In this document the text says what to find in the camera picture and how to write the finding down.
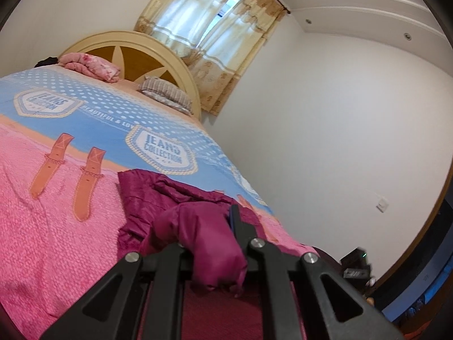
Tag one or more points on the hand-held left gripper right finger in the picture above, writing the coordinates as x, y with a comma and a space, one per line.
233, 219

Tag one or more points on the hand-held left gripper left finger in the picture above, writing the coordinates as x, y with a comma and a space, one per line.
171, 265

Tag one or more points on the magenta puffer jacket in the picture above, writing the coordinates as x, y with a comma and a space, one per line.
198, 226

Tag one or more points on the bed with pink-blue bedspread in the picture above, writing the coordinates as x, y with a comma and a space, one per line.
70, 219

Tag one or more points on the black box with green light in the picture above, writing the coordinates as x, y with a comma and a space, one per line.
354, 258

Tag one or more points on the flat black box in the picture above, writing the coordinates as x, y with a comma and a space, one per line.
355, 273

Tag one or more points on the striped pillow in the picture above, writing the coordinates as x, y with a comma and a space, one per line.
166, 92

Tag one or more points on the beige floral curtain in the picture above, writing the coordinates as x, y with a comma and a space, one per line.
233, 60
177, 14

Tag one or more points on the cream wooden headboard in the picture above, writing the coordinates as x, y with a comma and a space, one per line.
141, 60

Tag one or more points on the blue object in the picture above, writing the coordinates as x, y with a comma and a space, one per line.
417, 308

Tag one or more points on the folded pink floral blanket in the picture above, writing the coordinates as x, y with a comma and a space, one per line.
92, 65

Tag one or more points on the recessed ceiling light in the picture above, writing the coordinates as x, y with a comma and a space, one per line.
407, 36
309, 21

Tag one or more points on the window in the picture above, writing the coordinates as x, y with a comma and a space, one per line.
231, 1

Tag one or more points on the dark cloth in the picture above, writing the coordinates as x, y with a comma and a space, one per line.
47, 61

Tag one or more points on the white wall socket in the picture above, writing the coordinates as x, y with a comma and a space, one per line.
382, 205

